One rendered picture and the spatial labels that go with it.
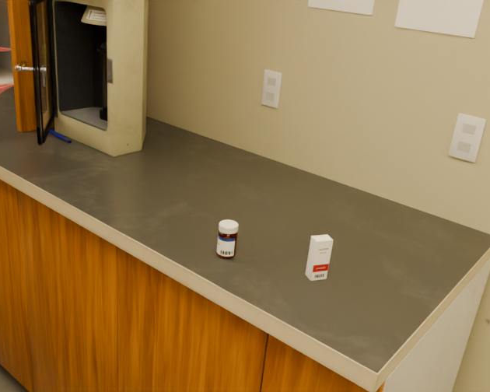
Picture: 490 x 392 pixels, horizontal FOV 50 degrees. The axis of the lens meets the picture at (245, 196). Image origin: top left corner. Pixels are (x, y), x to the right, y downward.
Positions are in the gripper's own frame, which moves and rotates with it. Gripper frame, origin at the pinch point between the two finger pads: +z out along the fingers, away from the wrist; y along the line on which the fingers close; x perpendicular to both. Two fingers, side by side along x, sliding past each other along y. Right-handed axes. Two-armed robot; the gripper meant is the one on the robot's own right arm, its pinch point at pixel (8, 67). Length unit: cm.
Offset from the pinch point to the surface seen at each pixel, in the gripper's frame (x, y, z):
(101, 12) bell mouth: -7.6, 15.6, 25.5
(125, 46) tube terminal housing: -17.7, 7.6, 26.3
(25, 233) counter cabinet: -11.6, -45.5, -4.8
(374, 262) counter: -105, -25, 25
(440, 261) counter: -115, -25, 37
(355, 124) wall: -75, -7, 65
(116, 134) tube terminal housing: -17.7, -18.3, 23.0
